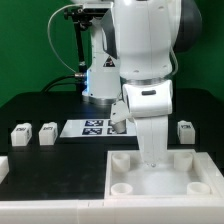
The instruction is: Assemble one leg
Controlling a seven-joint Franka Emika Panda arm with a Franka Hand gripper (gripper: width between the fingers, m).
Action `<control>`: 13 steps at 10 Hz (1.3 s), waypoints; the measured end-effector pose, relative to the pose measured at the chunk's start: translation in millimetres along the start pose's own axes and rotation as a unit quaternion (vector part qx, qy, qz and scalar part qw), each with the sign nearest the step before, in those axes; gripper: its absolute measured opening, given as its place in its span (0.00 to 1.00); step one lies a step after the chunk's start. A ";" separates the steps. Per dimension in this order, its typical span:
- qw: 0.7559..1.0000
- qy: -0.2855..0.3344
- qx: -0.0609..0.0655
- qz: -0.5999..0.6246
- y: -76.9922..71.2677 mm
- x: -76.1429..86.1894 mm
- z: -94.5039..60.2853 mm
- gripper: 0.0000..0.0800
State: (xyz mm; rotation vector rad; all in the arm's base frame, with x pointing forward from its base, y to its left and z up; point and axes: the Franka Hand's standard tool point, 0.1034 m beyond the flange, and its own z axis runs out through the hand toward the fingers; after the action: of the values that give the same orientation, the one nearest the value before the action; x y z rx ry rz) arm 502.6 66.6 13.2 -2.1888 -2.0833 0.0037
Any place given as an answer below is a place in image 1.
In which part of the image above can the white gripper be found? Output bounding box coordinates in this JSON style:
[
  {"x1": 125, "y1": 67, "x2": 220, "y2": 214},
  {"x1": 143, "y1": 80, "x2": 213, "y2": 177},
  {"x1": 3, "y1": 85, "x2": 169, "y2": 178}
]
[{"x1": 110, "y1": 101, "x2": 168, "y2": 168}]

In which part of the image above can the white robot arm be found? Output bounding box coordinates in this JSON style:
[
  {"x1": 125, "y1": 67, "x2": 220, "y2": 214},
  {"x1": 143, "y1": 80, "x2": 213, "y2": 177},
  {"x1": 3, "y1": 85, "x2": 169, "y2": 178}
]
[{"x1": 102, "y1": 0, "x2": 202, "y2": 166}]

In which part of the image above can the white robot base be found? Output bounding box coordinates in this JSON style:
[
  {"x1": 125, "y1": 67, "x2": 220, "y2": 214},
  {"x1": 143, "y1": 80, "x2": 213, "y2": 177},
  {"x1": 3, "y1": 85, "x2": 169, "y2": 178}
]
[{"x1": 82, "y1": 18, "x2": 121, "y2": 105}]

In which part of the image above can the white marker sheet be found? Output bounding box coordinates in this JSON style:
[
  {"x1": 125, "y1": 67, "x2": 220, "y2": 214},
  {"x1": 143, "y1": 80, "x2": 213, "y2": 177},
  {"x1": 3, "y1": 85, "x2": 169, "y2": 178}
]
[{"x1": 59, "y1": 119, "x2": 138, "y2": 138}]

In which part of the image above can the white obstacle fence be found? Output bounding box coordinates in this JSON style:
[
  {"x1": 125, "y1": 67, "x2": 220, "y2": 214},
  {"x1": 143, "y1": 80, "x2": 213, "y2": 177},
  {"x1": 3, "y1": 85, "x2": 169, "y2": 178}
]
[{"x1": 0, "y1": 153, "x2": 224, "y2": 224}]

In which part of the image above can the black cable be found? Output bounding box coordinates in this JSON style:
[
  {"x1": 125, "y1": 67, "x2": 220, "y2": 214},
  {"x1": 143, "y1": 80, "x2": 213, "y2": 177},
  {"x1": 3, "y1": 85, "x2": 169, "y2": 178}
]
[{"x1": 41, "y1": 73, "x2": 88, "y2": 93}]

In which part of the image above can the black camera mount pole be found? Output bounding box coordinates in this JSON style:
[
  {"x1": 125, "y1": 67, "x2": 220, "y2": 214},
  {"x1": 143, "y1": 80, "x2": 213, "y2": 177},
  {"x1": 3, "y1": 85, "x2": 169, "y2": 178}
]
[{"x1": 64, "y1": 7, "x2": 93, "y2": 93}]

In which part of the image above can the grey camera on mount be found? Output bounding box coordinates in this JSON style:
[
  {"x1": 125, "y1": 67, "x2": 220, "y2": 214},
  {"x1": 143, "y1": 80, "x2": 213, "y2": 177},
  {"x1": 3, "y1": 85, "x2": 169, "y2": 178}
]
[{"x1": 83, "y1": 1, "x2": 113, "y2": 9}]

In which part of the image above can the grey cable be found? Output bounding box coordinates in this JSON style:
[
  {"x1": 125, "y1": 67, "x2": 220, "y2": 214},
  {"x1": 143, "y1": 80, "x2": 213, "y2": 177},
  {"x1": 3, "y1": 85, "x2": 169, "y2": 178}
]
[{"x1": 46, "y1": 4, "x2": 80, "y2": 75}]

